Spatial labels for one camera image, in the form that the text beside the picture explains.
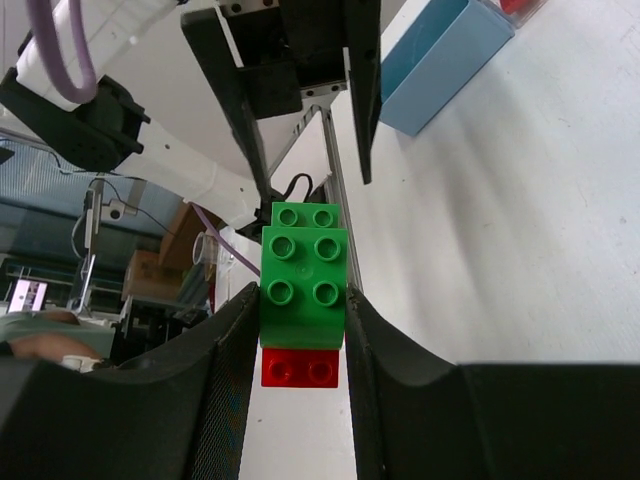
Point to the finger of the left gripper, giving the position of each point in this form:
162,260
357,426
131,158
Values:
363,38

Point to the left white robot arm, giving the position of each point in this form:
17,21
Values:
60,89

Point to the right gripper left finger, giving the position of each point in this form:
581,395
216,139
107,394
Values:
178,411

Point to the red green top lego stack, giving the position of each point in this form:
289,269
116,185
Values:
302,307

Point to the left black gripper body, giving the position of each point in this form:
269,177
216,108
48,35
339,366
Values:
290,50

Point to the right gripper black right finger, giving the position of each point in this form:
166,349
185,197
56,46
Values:
418,416

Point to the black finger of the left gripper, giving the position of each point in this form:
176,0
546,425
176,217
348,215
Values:
203,31

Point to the clear container with red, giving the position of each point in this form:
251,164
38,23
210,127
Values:
518,12

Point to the blue container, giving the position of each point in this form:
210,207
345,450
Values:
440,52

